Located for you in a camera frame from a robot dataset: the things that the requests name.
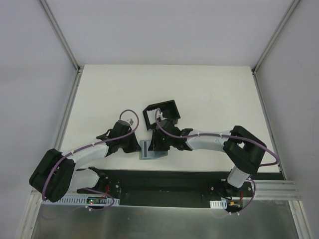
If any aluminium frame post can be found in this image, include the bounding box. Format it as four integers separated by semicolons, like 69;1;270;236
252;0;303;75
37;0;82;73

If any green leather card holder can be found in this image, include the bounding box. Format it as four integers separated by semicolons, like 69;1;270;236
140;140;168;160

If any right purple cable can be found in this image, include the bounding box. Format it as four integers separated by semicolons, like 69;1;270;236
155;108;279;166

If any right white cable duct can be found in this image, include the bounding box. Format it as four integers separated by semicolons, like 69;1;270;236
209;200;227;210

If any black plastic card box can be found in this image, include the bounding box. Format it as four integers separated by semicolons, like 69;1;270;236
143;100;180;130

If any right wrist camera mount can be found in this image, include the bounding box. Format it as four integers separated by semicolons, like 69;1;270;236
157;113;165;121

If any aluminium front rail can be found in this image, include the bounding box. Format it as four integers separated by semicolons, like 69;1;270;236
250;180;301;201

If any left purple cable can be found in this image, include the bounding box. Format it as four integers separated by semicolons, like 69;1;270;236
42;109;140;201

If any left aluminium frame post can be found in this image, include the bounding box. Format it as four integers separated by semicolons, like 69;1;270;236
37;0;82;73

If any left white cable duct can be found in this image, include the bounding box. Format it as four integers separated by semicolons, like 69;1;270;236
54;196;120;207

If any white card with black stripe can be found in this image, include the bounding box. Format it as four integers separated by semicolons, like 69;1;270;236
141;140;152;159

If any right aluminium frame post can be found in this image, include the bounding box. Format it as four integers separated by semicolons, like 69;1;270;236
252;0;303;75

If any white cable duct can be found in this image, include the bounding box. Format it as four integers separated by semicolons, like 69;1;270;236
209;200;227;210
54;196;120;207

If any purple cable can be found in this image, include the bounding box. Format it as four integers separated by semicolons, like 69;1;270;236
155;108;279;166
42;109;140;201

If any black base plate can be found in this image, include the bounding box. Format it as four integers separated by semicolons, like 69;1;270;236
74;168;286;207

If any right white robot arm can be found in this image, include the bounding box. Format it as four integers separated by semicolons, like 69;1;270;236
148;119;267;197

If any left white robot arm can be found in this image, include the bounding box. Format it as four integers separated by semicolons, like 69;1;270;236
29;119;141;202

